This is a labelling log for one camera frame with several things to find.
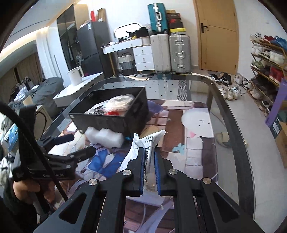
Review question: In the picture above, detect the person's left hand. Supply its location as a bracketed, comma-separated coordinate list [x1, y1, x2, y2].
[13, 180, 55, 209]

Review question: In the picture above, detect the white hard suitcase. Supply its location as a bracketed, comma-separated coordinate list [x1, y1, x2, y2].
[150, 34, 171, 72]

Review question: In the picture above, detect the white dresser with drawers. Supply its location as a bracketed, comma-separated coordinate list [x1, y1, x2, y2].
[101, 36, 155, 76]

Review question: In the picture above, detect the white electric kettle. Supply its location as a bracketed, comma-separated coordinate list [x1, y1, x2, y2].
[68, 66, 84, 86]

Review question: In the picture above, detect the brown cardboard box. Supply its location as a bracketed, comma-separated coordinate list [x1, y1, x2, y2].
[275, 121, 287, 169]

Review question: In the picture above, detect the striped laundry basket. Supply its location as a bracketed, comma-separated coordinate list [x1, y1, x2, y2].
[118, 52, 136, 76]

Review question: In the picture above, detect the black refrigerator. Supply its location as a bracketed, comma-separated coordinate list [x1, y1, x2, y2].
[77, 21, 113, 78]

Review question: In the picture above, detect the wooden door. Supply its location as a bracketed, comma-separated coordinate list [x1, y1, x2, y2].
[194, 1, 239, 74]

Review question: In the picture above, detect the clear bag with white item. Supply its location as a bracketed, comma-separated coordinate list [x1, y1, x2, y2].
[85, 94, 135, 116]

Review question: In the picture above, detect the black cardboard box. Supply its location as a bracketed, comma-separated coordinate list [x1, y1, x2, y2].
[69, 87, 149, 137]

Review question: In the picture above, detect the purple paper bag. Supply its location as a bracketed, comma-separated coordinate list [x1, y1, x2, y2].
[265, 78, 287, 127]

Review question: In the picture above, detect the wooden shoe rack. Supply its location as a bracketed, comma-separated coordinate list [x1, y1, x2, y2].
[249, 33, 286, 117]

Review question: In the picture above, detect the stack of shoe boxes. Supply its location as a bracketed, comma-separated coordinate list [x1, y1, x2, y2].
[166, 10, 186, 35]

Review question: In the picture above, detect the silver aluminium suitcase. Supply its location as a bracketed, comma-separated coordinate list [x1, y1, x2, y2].
[169, 34, 191, 74]

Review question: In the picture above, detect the teal suitcase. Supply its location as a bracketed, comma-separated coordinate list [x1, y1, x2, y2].
[148, 3, 169, 34]

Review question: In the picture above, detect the white low side cabinet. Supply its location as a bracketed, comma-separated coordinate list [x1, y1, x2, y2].
[53, 72, 105, 108]

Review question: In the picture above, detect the oval mirror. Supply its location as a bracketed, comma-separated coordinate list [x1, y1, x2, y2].
[114, 23, 142, 40]

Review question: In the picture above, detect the white foam packing block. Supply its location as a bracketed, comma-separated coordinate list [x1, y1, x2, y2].
[85, 127, 124, 149]

